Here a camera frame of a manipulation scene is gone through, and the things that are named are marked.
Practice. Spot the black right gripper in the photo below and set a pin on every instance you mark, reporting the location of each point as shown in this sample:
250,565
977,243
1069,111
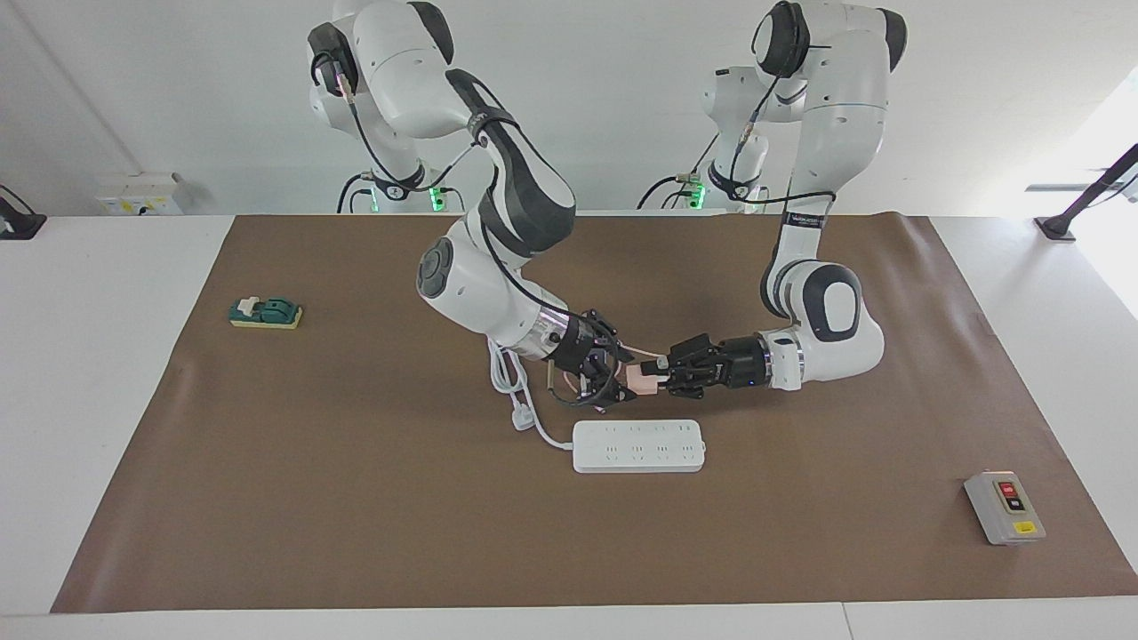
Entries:
580,347

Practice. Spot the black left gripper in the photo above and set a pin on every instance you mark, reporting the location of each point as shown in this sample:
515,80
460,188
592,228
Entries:
738,363

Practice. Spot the pink charger plug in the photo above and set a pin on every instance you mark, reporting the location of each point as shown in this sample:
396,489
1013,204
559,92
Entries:
640,379

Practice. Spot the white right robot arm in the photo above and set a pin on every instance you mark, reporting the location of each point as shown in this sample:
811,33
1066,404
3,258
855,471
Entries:
498,204

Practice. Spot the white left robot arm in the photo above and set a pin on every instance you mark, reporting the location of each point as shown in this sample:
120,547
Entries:
836,133

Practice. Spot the white power strip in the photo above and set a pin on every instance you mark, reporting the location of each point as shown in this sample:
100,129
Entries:
638,446

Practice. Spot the brown table mat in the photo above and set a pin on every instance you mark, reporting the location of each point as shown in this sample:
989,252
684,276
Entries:
356,533

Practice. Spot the grey on-off switch box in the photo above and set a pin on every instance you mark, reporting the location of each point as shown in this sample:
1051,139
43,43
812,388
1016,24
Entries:
1005,508

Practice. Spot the green knife switch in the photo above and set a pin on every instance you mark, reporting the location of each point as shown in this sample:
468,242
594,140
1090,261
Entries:
267,312

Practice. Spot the black camera stand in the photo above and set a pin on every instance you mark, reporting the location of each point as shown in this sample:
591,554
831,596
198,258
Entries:
1085,200

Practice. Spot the white wall socket box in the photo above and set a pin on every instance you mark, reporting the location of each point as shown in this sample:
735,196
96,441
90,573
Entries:
138,196

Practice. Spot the black clamp bracket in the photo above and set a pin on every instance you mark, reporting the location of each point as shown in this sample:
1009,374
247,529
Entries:
20,222

